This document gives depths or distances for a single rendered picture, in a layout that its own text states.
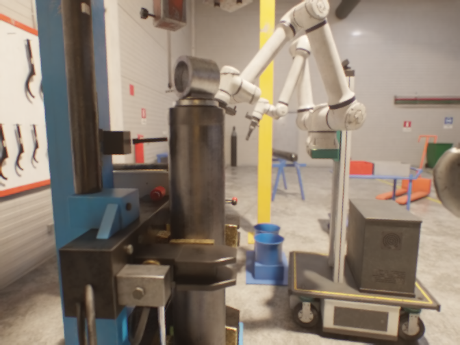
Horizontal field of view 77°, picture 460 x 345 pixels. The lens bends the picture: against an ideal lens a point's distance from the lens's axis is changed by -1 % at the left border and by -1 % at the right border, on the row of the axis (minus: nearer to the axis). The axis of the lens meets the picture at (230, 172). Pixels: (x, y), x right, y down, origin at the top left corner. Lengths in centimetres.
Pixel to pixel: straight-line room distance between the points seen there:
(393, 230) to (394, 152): 1106
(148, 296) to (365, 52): 1248
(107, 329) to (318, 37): 156
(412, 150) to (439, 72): 307
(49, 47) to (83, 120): 33
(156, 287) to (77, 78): 67
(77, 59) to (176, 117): 35
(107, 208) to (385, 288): 184
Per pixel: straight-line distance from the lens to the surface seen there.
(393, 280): 228
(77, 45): 108
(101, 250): 86
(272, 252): 282
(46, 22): 129
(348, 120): 177
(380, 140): 1288
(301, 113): 257
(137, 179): 150
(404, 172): 412
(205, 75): 106
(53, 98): 124
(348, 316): 226
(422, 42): 1384
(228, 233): 125
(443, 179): 30
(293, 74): 241
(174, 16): 130
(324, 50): 173
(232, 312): 155
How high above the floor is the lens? 139
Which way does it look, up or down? 8 degrees down
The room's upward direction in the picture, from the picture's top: straight up
